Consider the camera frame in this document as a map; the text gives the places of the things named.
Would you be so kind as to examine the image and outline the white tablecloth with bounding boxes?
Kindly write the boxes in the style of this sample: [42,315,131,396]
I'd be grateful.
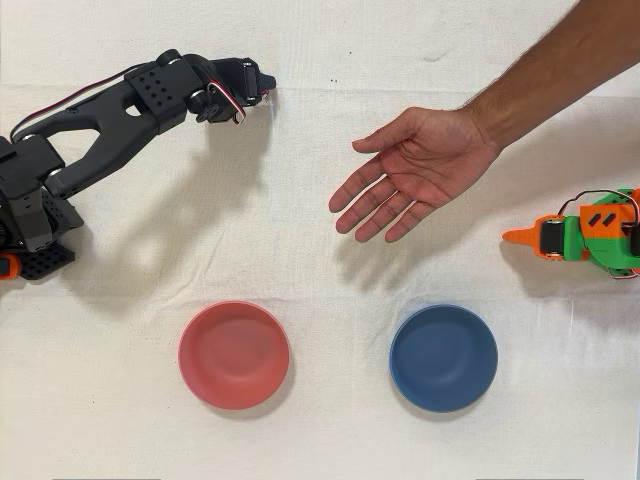
[0,0,640,480]

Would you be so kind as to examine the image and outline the black arm servo cable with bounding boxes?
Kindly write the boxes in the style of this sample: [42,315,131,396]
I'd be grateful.
[8,62,250,145]

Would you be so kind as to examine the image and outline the pink bowl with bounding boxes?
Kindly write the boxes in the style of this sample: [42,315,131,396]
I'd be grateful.
[177,298,291,411]

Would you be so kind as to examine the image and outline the person's bare hand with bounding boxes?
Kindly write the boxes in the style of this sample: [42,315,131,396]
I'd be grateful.
[327,105,504,245]

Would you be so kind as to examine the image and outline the person's bare forearm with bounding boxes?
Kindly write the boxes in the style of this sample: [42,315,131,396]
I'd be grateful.
[458,0,640,152]

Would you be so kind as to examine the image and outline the blue bowl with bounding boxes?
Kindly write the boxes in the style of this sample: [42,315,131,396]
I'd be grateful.
[388,303,500,414]

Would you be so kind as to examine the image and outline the orange arm servo cable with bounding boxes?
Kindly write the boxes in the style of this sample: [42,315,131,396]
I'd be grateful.
[556,188,640,236]

